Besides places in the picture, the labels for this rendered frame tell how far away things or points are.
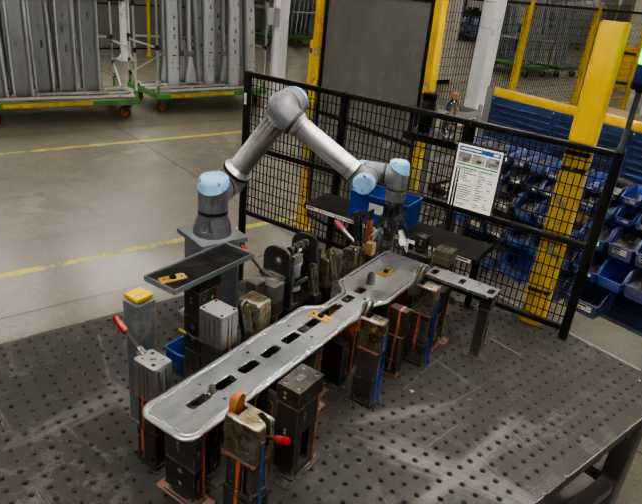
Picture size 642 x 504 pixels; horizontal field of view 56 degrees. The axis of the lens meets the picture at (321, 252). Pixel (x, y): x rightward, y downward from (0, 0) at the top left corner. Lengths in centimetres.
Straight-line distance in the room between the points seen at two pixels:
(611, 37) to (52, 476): 239
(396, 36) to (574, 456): 294
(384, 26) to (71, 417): 321
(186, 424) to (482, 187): 170
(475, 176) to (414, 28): 165
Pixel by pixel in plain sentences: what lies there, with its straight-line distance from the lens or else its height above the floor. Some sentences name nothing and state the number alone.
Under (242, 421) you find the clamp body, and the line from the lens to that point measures 153.
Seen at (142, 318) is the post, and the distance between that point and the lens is 185.
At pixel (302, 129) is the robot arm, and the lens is 212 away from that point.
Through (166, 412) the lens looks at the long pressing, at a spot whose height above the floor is 100.
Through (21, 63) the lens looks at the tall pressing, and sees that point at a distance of 853.
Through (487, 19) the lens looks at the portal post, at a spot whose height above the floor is 180.
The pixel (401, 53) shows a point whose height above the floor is 162.
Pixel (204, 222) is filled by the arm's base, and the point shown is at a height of 116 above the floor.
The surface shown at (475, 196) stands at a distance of 277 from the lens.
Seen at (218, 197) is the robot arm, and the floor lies 127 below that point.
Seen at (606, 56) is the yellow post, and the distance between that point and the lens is 260.
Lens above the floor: 206
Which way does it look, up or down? 25 degrees down
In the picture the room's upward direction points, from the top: 6 degrees clockwise
